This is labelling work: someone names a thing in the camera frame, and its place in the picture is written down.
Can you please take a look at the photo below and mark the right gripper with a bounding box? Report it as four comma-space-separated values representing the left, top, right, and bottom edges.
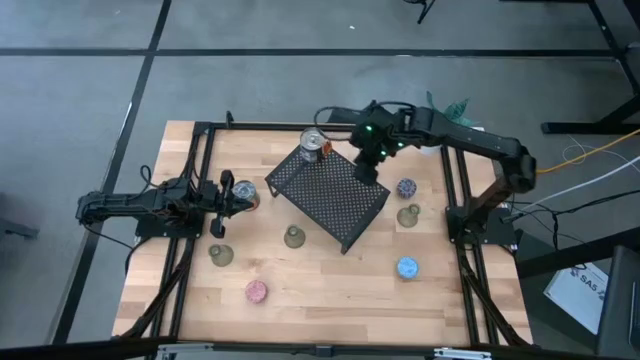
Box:
348, 114, 409, 186

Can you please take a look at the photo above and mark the pink patterned round tin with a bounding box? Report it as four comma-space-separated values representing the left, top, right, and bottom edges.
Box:
244, 279, 269, 305

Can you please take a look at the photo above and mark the black floor cable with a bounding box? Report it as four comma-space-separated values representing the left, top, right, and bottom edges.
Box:
499, 188, 640, 226

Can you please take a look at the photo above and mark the purple patterned round tin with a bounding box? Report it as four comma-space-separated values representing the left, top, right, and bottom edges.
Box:
396, 177, 419, 200

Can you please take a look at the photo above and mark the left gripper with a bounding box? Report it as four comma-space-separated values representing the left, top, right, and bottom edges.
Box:
198, 169, 255, 239

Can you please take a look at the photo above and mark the scented candle tin orange label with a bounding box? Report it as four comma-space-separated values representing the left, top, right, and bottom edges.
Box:
298, 126, 335, 165
231, 179, 262, 213

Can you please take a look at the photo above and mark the black furniture piece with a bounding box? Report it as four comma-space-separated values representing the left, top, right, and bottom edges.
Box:
596, 243, 640, 359

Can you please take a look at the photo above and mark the black aluminium table frame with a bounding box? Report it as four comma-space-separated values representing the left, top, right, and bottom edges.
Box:
110, 118, 535, 360

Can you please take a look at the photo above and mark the white cable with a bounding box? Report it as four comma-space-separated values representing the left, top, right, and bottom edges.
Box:
509, 154, 640, 214

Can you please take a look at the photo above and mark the green leafy plant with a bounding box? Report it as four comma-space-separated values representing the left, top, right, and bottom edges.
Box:
423, 90, 477, 129

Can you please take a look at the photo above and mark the ribbed glass candlestick holder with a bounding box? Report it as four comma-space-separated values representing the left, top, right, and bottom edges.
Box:
283, 224, 307, 250
396, 202, 422, 230
208, 243, 235, 268

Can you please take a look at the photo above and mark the black desk frame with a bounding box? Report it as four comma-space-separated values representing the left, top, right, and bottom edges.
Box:
541, 0, 640, 135

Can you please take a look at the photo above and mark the yellow cable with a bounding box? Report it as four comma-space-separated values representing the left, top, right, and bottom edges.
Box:
536, 127, 640, 176

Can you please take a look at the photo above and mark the blue patterned round tin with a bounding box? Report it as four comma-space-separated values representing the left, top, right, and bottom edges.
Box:
396, 255, 421, 282

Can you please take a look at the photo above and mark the silver metal bracket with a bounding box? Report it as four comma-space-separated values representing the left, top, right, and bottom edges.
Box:
433, 347, 492, 360

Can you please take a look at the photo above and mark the black perforated metal shelf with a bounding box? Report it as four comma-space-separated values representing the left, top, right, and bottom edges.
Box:
264, 144, 392, 256

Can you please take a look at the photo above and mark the black stand leg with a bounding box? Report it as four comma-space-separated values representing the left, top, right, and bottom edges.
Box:
403, 0, 437, 25

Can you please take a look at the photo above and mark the white printed paper sheet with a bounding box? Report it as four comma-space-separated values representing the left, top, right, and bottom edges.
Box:
542, 261, 609, 336

